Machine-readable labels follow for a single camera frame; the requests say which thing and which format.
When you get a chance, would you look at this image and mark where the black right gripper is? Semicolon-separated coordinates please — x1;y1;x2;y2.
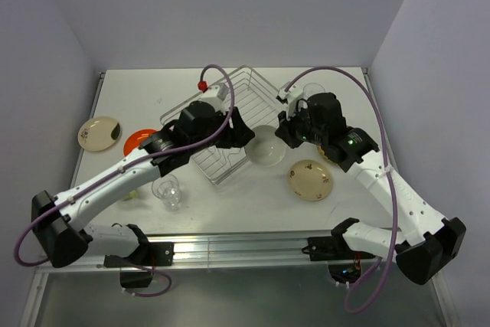
275;103;327;149

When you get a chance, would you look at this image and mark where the cream floral plate right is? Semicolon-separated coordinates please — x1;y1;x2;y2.
287;159;333;201

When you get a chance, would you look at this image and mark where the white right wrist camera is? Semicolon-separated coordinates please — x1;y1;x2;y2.
276;83;304;109

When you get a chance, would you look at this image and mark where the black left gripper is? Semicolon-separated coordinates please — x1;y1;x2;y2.
189;106;254;155

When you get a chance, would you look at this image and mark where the white ceramic bowl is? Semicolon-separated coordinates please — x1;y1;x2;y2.
244;125;286;167

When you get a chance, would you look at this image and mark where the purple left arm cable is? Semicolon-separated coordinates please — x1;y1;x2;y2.
14;65;236;299

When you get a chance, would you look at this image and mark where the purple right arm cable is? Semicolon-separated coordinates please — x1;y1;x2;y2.
283;66;400;315

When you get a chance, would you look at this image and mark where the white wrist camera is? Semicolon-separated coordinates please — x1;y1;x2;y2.
200;83;229;111
276;83;304;109

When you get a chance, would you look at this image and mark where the pale yellow mug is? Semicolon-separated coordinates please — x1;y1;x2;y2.
122;190;139;201

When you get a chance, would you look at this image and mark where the yellow woven pattern plate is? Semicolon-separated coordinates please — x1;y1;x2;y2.
316;146;338;167

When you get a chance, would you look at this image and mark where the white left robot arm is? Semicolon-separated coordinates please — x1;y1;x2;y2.
31;101;255;268

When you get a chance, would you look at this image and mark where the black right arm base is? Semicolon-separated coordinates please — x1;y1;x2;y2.
301;217;374;286

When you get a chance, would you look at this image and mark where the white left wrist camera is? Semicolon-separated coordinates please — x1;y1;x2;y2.
200;83;229;111

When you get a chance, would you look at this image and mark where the cream floral plate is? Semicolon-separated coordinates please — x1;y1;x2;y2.
77;116;122;152
287;159;333;201

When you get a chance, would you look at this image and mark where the clear glass near rack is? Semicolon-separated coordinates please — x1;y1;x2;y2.
303;83;325;99

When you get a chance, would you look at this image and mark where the cream floral plate left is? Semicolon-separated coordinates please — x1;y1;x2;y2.
77;116;122;152

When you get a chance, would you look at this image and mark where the orange plate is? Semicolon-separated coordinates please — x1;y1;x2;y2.
122;129;156;156

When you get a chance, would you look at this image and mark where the metal wire dish rack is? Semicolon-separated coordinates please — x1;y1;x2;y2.
160;65;292;186

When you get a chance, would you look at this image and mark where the clear faceted drinking glass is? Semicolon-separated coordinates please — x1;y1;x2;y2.
151;175;181;211

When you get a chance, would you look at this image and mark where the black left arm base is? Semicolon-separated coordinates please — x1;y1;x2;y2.
103;224;174;298

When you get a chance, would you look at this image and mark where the aluminium table front rail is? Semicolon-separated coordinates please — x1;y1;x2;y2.
32;224;391;271

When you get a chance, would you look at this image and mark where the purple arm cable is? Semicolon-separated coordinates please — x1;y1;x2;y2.
283;66;400;315
14;65;236;299

